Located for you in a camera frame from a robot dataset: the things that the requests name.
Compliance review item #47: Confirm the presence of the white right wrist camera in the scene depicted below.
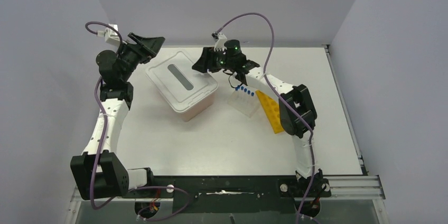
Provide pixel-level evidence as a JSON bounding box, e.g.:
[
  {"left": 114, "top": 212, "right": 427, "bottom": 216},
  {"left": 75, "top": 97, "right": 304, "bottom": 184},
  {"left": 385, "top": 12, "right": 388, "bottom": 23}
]
[{"left": 212, "top": 32, "right": 228, "bottom": 52}]

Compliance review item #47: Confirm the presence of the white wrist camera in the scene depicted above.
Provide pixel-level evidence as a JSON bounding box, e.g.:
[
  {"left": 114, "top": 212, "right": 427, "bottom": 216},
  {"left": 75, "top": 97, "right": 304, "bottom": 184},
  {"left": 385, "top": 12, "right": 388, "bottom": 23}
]
[
  {"left": 96, "top": 23, "right": 120, "bottom": 47},
  {"left": 212, "top": 32, "right": 228, "bottom": 52}
]

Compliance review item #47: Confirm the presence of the white plastic tray lid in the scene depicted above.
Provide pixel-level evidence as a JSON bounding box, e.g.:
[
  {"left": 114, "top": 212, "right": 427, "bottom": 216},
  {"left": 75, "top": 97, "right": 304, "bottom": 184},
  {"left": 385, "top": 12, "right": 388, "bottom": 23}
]
[{"left": 145, "top": 50, "right": 218, "bottom": 111}]

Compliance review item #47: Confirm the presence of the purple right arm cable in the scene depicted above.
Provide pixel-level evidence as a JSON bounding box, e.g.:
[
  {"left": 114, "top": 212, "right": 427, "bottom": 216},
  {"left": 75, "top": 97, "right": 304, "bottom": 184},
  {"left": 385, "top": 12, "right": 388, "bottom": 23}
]
[{"left": 213, "top": 13, "right": 316, "bottom": 224}]

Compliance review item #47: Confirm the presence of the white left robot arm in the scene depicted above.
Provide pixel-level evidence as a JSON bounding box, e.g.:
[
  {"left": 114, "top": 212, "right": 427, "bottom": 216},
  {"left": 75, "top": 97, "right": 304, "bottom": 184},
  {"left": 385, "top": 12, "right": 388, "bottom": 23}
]
[{"left": 70, "top": 33, "right": 165, "bottom": 200}]

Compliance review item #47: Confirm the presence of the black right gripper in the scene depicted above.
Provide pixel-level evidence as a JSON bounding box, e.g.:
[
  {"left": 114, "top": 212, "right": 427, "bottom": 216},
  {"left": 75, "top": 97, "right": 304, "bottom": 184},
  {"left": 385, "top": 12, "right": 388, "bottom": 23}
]
[{"left": 192, "top": 46, "right": 234, "bottom": 74}]

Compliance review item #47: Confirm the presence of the clear plastic tube box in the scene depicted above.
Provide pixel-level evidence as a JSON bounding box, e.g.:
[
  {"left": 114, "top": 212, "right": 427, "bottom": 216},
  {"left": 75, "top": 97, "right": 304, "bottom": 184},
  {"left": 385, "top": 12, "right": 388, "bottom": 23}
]
[{"left": 227, "top": 87, "right": 260, "bottom": 118}]

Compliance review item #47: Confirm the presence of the pink plastic bin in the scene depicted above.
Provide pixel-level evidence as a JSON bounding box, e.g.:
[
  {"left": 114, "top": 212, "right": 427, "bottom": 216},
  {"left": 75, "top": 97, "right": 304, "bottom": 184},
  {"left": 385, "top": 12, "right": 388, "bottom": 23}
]
[{"left": 173, "top": 92, "right": 216, "bottom": 122}]

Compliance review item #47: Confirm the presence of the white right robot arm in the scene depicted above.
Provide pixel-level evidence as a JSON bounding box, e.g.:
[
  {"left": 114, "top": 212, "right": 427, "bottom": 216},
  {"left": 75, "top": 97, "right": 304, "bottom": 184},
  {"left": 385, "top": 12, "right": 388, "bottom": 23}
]
[{"left": 192, "top": 40, "right": 331, "bottom": 198}]

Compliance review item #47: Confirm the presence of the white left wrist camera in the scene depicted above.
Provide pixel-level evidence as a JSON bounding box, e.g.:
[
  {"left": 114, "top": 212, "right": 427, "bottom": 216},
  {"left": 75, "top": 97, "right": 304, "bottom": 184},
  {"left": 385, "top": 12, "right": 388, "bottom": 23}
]
[{"left": 96, "top": 23, "right": 120, "bottom": 47}]

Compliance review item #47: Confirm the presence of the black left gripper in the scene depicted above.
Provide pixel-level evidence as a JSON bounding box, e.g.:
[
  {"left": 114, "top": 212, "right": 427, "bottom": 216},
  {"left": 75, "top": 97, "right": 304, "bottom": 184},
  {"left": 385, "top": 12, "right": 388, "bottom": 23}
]
[{"left": 118, "top": 33, "right": 164, "bottom": 82}]

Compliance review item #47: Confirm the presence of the yellow test tube rack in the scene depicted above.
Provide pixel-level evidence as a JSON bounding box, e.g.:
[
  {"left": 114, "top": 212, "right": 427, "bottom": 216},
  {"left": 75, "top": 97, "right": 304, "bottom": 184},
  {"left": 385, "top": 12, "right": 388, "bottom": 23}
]
[{"left": 255, "top": 90, "right": 284, "bottom": 134}]

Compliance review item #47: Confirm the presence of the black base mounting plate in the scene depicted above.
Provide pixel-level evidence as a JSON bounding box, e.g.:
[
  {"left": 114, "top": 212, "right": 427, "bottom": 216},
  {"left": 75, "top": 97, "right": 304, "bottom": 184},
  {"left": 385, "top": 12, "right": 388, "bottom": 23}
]
[{"left": 124, "top": 174, "right": 331, "bottom": 213}]

